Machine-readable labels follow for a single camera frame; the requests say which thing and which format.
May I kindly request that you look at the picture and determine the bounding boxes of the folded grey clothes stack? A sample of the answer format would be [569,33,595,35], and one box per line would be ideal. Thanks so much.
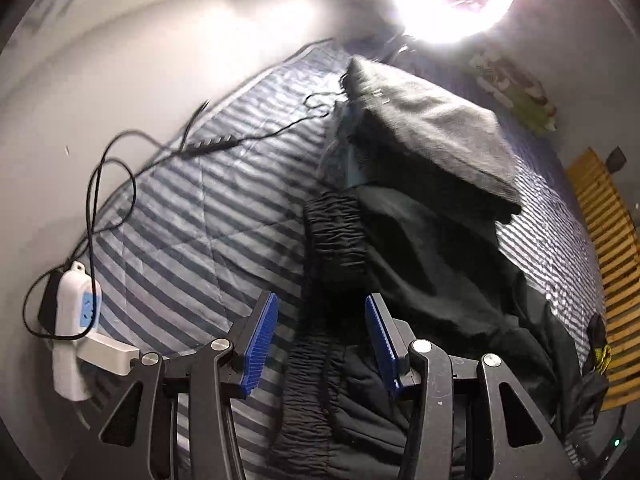
[319,55,522,224]

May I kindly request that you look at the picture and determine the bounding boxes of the black and yellow garment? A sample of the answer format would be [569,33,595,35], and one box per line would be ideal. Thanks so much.
[582,313,612,375]

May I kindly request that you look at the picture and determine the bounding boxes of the dark ceramic pot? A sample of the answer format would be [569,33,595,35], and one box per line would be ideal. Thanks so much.
[605,146,627,174]

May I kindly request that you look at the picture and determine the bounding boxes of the striped bed quilt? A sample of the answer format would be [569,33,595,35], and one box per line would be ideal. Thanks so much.
[94,41,604,479]

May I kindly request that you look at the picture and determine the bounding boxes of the black cable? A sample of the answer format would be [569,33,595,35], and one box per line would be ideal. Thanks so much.
[22,56,352,340]

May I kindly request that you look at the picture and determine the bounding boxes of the black pants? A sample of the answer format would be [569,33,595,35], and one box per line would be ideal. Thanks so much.
[269,185,608,479]

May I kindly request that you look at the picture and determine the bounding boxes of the wooden slatted headboard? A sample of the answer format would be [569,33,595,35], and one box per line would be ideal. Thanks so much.
[566,148,640,411]

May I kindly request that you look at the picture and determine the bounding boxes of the white power strip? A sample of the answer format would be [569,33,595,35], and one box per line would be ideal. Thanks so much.
[38,261,140,402]

